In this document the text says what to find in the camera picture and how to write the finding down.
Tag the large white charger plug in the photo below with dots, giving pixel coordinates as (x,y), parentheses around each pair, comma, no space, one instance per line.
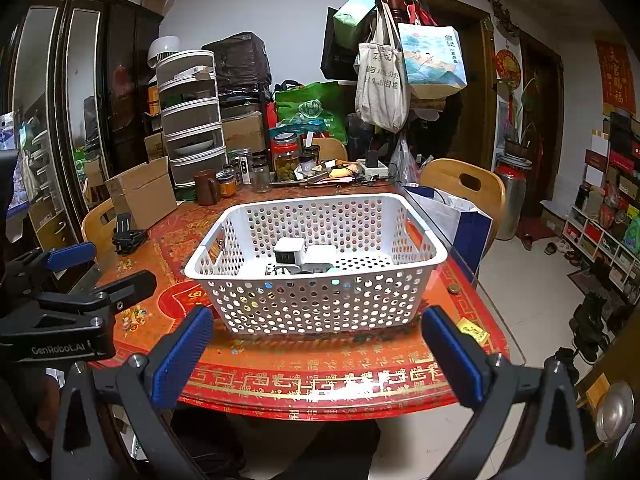
(321,257)

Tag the round metal lid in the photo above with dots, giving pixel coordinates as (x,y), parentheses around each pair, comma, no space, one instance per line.
(615,410)

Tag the yellow paper sticker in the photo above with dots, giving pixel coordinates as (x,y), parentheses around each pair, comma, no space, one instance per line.
(472,332)

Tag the black hanging bag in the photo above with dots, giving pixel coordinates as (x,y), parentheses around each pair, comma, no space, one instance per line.
(332,55)

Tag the red lid olive jar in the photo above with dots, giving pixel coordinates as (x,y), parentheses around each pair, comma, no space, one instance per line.
(286,157)

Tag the black folding phone holder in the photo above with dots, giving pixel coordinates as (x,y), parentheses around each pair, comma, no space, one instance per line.
(127,235)

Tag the white perforated plastic basket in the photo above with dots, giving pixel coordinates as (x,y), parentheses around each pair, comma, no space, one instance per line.
(320,290)

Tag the wooden chair behind table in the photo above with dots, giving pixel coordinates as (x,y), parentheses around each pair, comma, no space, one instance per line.
(330,149)

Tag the white cube multi-port charger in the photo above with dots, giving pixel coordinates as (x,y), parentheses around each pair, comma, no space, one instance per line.
(289,252)

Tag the black shoes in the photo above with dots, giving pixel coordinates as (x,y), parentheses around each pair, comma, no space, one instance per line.
(590,320)

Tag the green wrapped box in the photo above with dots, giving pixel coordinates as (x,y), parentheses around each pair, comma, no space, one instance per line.
(352,20)

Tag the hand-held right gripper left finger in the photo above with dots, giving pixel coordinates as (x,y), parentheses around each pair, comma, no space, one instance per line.
(182,355)

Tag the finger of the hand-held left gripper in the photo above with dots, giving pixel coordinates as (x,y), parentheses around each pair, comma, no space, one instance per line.
(125,290)
(70,256)

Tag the white plastic drawer tower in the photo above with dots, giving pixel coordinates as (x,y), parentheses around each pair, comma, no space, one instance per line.
(192,125)

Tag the red wall poster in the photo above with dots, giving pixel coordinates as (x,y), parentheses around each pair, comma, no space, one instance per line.
(612,75)

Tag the printed cardboard box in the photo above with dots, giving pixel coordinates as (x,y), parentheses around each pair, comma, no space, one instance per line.
(245,132)

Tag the metal binder clip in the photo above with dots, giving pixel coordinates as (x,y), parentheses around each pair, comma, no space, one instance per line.
(218,249)

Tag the white power strip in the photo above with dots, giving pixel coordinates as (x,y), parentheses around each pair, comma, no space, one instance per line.
(372,167)

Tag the clear plastic bag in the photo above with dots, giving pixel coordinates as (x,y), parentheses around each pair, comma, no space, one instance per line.
(405,160)

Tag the brown ceramic mug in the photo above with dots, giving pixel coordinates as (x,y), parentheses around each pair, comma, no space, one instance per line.
(206,186)

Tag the empty glass jar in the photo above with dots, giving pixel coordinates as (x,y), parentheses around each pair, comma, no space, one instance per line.
(260,177)

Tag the black power adapter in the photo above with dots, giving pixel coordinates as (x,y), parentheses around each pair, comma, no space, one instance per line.
(372,157)

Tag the white and blue paper bag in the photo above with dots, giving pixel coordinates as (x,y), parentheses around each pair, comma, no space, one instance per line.
(460,220)

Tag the illustrated paper shopping bag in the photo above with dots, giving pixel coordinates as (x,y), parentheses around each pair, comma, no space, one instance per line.
(432,60)

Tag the white round fan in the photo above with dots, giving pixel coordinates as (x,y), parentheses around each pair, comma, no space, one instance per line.
(167,50)

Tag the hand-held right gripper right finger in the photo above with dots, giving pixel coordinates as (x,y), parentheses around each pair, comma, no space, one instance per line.
(452,355)

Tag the green shopping bag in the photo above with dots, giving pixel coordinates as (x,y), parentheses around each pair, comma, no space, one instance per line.
(312,107)

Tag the white cubby shoe shelf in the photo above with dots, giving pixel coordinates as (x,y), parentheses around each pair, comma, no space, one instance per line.
(602,232)

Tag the metal canister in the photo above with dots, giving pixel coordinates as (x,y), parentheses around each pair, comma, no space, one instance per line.
(512,195)

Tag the beige canvas tote bag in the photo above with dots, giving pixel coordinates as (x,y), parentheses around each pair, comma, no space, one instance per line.
(380,85)

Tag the wooden chair beside cabinet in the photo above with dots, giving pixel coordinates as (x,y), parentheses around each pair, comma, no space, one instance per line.
(97,230)

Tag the black wrapped bag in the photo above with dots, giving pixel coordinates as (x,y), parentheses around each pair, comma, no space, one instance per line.
(240,60)

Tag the dark glass door cabinet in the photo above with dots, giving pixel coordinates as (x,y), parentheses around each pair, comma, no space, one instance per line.
(75,110)

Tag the potted plant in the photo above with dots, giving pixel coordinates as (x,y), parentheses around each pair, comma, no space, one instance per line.
(525,115)

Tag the open cardboard box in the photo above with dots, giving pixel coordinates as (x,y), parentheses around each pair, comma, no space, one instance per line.
(142,197)

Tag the brass round coin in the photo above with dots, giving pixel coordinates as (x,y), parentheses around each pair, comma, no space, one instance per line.
(454,288)

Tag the round red wall ornament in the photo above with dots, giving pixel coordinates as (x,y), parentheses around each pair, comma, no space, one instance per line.
(507,65)

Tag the orange filled small jar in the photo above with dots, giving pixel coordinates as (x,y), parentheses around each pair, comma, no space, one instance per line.
(227,185)

